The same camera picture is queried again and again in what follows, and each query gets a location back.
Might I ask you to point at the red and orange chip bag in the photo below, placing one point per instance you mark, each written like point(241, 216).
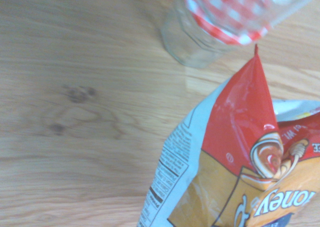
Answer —
point(225, 137)

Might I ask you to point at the glass jar red checkered lid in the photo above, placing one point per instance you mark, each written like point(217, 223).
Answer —
point(192, 44)

